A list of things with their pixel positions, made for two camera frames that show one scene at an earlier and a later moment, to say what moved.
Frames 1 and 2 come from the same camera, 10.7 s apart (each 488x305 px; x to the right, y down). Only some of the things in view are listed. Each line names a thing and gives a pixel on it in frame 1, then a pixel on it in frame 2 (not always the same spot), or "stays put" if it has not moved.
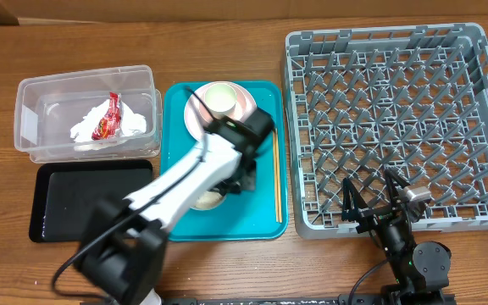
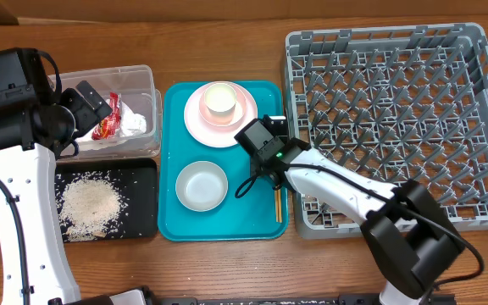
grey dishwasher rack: (425, 102) stays put
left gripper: (249, 180) -> (89, 116)
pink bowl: (236, 112) stays put
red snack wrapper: (109, 125) stays put
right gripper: (374, 215) -> (258, 163)
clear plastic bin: (97, 115) stays put
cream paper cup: (220, 99) stays put
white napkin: (131, 124) stays put
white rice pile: (208, 200) -> (91, 205)
